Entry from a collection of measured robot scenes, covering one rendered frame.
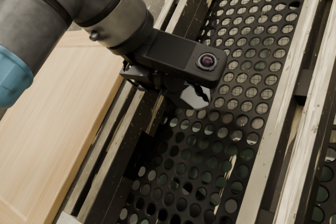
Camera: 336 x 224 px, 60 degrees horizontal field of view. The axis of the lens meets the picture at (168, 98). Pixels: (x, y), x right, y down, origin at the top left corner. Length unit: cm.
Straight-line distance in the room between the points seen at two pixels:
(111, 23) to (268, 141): 23
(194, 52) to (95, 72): 44
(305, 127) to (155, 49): 20
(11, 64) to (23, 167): 55
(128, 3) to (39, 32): 10
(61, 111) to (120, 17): 49
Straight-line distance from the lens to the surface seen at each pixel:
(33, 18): 29
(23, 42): 29
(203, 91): 47
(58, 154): 72
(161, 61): 36
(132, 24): 34
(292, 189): 35
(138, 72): 41
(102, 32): 34
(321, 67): 41
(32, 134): 85
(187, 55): 36
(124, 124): 51
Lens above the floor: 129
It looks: 9 degrees down
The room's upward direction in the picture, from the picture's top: straight up
